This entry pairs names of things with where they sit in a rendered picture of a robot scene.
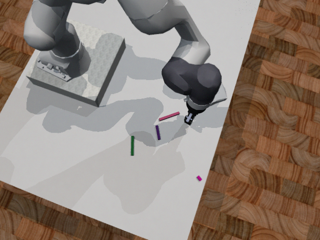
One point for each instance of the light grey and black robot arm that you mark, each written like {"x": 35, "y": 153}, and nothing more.
{"x": 63, "y": 55}

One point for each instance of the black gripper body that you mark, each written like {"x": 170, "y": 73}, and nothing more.
{"x": 193, "y": 111}

